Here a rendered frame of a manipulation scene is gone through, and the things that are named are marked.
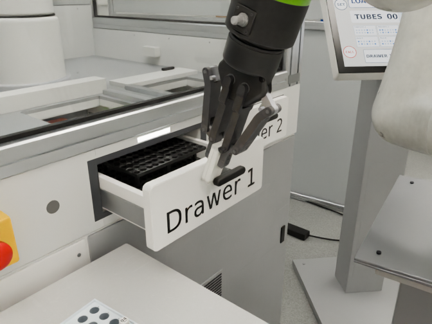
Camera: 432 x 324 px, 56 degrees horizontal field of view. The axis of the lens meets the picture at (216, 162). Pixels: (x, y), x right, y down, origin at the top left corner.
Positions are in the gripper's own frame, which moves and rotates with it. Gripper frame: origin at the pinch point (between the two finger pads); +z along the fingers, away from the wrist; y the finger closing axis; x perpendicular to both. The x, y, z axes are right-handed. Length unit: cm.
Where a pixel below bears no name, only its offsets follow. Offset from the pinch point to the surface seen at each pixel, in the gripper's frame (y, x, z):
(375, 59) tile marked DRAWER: -7, 82, -3
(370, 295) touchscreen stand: 32, 97, 84
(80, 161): -16.2, -12.8, 6.5
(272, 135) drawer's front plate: -11.2, 42.0, 14.9
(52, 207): -14.2, -18.6, 12.0
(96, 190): -14.1, -10.5, 12.1
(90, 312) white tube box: 2.9, -23.2, 14.8
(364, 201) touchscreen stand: 11, 93, 47
